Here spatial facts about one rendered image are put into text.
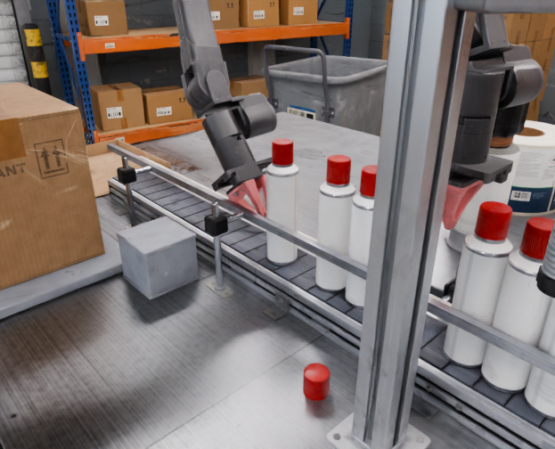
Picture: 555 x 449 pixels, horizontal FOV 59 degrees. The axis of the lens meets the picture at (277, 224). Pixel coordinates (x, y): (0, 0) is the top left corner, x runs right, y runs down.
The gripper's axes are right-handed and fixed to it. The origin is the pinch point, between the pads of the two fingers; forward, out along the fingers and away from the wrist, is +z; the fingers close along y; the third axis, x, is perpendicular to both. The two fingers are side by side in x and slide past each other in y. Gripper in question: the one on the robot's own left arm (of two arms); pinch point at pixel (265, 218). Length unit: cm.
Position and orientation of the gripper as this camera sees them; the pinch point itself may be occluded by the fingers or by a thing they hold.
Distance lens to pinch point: 84.0
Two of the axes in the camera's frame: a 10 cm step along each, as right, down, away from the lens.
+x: -5.1, 3.1, 8.0
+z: 4.3, 9.0, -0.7
